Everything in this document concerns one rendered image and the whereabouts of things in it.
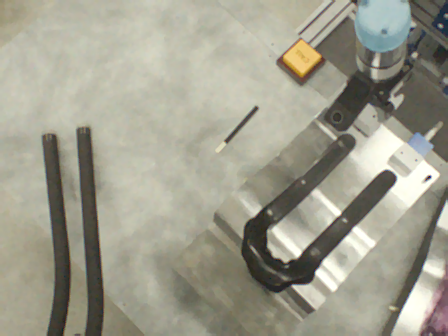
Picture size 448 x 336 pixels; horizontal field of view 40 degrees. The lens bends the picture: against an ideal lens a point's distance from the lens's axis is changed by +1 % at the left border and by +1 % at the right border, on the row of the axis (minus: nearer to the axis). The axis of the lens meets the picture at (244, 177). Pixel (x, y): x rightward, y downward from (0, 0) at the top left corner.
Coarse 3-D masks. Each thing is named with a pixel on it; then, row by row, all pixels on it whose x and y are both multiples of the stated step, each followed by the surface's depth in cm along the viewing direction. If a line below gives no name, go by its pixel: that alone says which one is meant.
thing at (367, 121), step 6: (396, 90) 121; (366, 108) 118; (372, 108) 118; (360, 114) 118; (366, 114) 118; (372, 114) 118; (360, 120) 118; (366, 120) 118; (372, 120) 117; (360, 126) 121; (366, 126) 118; (372, 126) 118; (378, 126) 122; (366, 132) 121; (372, 132) 121
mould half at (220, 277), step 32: (320, 128) 124; (352, 128) 124; (384, 128) 124; (288, 160) 122; (352, 160) 122; (384, 160) 122; (256, 192) 116; (320, 192) 121; (352, 192) 120; (416, 192) 120; (224, 224) 116; (288, 224) 115; (320, 224) 117; (384, 224) 119; (192, 256) 119; (224, 256) 119; (288, 256) 112; (352, 256) 115; (224, 288) 117; (256, 288) 118; (288, 288) 113; (320, 288) 110; (224, 320) 119; (256, 320) 116; (288, 320) 116
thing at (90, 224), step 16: (80, 128) 129; (80, 144) 127; (80, 160) 125; (80, 176) 124; (80, 192) 122; (96, 208) 121; (96, 224) 119; (96, 240) 117; (96, 256) 115; (96, 272) 113
